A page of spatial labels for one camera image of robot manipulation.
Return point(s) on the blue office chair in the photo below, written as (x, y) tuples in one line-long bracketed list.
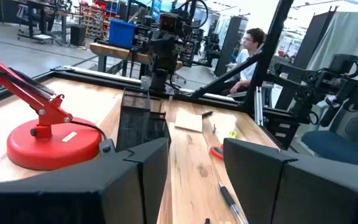
[(337, 146)]

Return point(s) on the black floor cabinet box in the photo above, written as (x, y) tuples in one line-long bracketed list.
[(78, 35)]

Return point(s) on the grey curtain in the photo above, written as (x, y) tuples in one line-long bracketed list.
[(353, 37)]

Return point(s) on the red desk lamp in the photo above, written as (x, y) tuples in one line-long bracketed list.
[(54, 146)]

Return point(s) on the black tall cabinet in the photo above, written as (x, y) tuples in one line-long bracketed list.
[(232, 40)]

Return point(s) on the small yellow block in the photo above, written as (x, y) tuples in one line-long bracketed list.
[(233, 134)]

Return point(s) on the blue plastic bin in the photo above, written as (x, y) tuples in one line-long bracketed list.
[(121, 34)]

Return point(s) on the person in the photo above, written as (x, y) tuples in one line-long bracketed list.
[(247, 59)]

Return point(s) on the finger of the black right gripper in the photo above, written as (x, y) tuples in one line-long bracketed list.
[(157, 57), (172, 57)]

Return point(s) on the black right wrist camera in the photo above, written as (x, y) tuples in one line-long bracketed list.
[(170, 23)]

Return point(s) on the black rolling cart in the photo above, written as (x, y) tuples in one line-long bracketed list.
[(40, 18)]

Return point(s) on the black table frame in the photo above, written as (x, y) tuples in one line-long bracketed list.
[(89, 77)]

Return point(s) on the black clear-barrel pen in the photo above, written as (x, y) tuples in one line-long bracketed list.
[(227, 194)]

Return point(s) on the background black robot arm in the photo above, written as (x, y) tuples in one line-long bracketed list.
[(319, 84)]

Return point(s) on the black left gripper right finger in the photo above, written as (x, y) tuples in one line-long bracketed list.
[(291, 193)]

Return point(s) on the wooden workbench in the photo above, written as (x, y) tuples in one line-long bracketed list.
[(113, 51)]

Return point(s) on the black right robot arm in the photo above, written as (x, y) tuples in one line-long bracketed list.
[(162, 82)]

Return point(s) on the short black pen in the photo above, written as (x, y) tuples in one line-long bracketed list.
[(207, 221)]

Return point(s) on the silver aluminium extrusion piece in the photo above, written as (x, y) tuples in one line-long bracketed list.
[(258, 105)]

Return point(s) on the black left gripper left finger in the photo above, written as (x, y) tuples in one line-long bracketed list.
[(73, 193)]

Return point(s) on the black mesh desk organizer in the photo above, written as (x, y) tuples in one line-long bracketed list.
[(134, 118)]

